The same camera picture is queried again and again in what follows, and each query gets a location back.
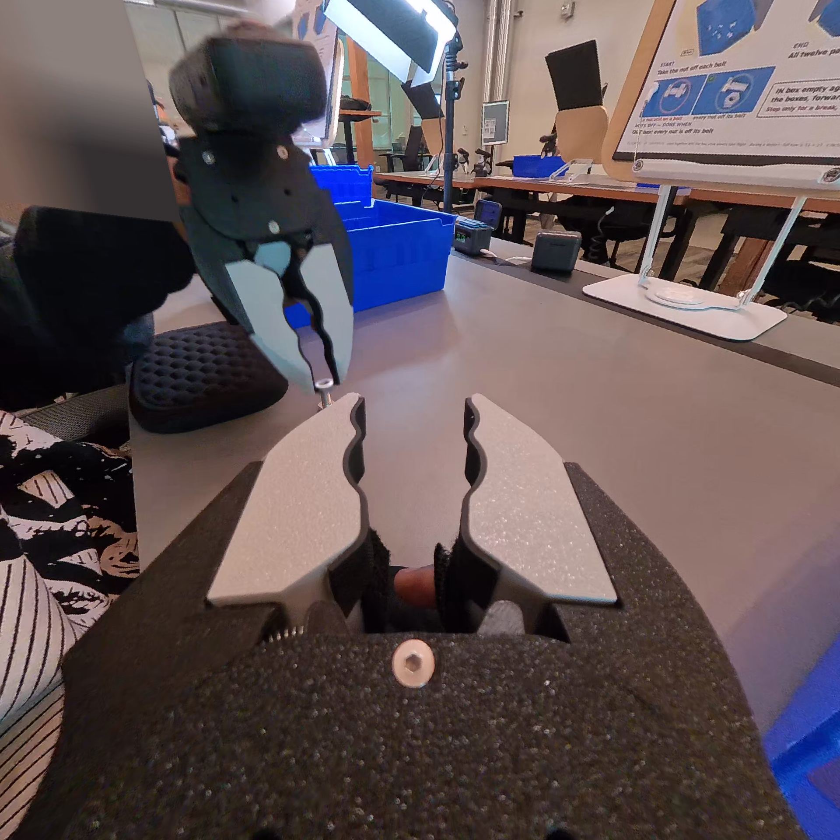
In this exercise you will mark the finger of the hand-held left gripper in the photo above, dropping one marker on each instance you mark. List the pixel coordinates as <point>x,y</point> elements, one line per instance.
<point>335,302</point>
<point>269,315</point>

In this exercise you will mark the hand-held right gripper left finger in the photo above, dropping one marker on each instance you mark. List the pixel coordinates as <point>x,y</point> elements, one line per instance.
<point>295,525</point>

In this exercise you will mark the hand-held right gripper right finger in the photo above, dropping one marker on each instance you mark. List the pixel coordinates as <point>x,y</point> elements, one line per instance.
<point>532,525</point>

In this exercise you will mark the blue plastic bin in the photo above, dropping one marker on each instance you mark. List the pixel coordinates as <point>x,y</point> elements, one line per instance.
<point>344,184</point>
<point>538,167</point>
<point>811,748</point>
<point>394,256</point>

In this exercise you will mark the silver hex bolt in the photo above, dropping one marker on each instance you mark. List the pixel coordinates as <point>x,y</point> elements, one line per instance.
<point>322,385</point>

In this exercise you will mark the person's left forearm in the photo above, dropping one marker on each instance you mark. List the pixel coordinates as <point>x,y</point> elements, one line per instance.
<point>92,295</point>

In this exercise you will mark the black round cushion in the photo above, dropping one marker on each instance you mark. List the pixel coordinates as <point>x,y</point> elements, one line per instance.
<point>204,381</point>

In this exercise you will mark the roll-up banner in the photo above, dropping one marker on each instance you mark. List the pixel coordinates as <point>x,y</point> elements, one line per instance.
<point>315,66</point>

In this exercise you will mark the black and blue device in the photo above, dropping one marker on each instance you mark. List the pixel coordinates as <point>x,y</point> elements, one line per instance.
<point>473,236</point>

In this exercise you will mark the dark blue bag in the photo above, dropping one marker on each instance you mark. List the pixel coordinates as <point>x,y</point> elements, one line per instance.
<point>488,213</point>

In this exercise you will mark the studio light on stand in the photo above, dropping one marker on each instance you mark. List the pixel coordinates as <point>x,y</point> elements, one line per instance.
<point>394,33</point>

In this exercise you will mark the grey tool case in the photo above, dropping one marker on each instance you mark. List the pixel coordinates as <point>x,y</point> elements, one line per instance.
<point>555,252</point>

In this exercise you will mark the black printed shirt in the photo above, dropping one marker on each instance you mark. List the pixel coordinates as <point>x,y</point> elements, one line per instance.
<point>53,551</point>

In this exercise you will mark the white sign stand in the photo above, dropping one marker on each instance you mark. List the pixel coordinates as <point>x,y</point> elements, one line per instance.
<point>683,309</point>

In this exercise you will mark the long wooden desk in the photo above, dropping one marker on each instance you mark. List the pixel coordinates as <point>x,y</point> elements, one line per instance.
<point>617,188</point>

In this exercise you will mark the black monitor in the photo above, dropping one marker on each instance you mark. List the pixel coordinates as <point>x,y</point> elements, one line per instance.
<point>575,75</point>

